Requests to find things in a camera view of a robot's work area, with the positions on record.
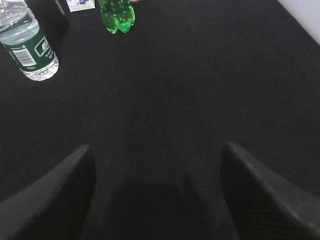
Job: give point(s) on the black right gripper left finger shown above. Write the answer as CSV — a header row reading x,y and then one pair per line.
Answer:
x,y
54,207

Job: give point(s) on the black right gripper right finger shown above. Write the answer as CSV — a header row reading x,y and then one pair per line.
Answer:
x,y
262,204

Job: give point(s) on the clear water bottle green label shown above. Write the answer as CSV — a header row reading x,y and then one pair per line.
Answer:
x,y
22,37

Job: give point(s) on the black mug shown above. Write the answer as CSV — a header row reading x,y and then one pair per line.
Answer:
x,y
50,16

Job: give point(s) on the green soda bottle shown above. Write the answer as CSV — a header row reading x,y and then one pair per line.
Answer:
x,y
117,15

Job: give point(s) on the white paper card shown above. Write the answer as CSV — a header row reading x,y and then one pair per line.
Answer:
x,y
80,5

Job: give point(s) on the brown bottle base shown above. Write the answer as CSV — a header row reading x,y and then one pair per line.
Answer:
x,y
136,1

